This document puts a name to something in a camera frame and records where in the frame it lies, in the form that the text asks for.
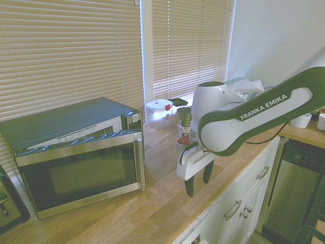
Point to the wide beige window blind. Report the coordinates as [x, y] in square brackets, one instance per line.
[68, 50]

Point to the flat black item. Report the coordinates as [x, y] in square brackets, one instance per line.
[179, 102]

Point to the black toaster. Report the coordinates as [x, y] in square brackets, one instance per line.
[10, 203]

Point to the narrow beige window blind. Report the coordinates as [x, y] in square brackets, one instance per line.
[188, 45]

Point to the dark green metal stand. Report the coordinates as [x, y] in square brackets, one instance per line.
[313, 203]

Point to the crumpled white paper bag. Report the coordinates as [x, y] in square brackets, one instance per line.
[247, 86]

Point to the round silver cabinet knob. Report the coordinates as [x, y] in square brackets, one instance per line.
[244, 215]
[248, 209]

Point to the white cup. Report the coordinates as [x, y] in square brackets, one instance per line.
[300, 120]

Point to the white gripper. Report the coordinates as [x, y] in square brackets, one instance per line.
[189, 165]

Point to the white kitchen cabinet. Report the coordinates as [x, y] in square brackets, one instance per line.
[254, 193]

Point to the stainless steel dishwasher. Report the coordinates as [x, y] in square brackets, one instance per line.
[287, 188]

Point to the clear container with white lid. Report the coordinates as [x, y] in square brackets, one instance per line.
[158, 113]

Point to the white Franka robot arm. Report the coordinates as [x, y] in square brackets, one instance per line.
[254, 114]

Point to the stainless steel microwave body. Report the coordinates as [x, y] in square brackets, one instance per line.
[63, 119]

